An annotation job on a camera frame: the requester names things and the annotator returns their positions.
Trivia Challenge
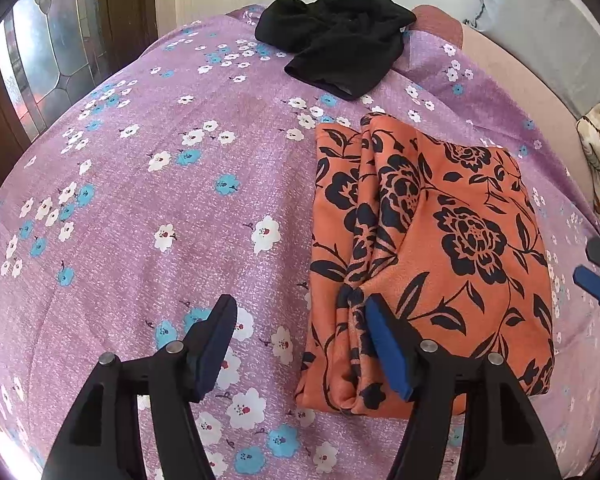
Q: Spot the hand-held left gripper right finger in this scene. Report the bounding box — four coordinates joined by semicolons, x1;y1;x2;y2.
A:
364;294;563;480

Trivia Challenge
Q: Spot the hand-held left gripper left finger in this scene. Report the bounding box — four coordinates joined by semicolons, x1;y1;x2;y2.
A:
41;294;239;480

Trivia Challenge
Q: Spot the orange floral dress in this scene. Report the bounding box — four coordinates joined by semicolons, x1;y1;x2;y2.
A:
295;112;556;416

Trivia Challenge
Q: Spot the purple floral bedsheet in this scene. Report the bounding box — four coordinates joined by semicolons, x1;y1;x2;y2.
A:
0;2;600;480

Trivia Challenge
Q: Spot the pink mattress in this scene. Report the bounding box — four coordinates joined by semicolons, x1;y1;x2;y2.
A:
412;4;598;196

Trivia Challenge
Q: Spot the grey pillow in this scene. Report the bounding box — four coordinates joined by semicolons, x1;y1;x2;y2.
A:
462;0;600;121

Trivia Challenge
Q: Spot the black crumpled garment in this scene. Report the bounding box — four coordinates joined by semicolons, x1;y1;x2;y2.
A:
254;0;417;101

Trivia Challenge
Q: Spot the wooden stained glass door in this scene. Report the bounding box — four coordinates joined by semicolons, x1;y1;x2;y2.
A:
0;0;158;211

